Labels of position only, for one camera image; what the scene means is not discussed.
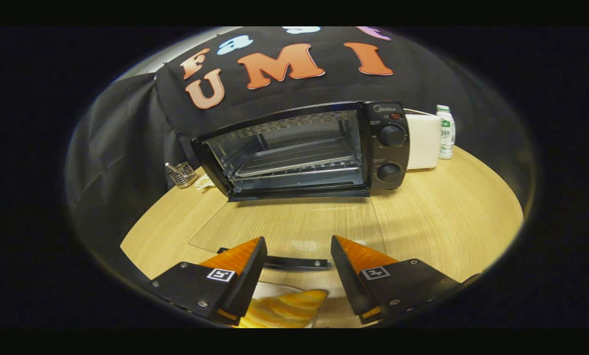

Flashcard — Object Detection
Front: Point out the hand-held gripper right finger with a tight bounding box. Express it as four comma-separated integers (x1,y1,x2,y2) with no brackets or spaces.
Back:
330,235,482,325

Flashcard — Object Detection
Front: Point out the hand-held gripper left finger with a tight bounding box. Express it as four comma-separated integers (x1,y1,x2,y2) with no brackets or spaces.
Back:
144,236,268,326

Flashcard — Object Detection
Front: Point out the golden croissant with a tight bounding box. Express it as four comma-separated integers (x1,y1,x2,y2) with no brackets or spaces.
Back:
238,289,329,328

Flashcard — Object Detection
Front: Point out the black toaster oven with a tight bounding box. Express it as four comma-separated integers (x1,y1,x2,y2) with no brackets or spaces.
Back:
188,101,411,271

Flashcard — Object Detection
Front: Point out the clear glass plate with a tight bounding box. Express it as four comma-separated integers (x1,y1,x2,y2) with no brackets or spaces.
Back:
245,281,324,328

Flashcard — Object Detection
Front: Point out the white box appliance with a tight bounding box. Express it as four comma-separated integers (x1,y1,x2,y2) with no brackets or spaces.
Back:
405,113,442,171

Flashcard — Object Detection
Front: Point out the white bottle green label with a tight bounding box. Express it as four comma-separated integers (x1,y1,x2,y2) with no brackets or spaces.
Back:
436,105,456,160

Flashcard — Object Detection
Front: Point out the wire mesh holder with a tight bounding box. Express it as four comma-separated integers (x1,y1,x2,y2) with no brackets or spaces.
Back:
165,161,198,189

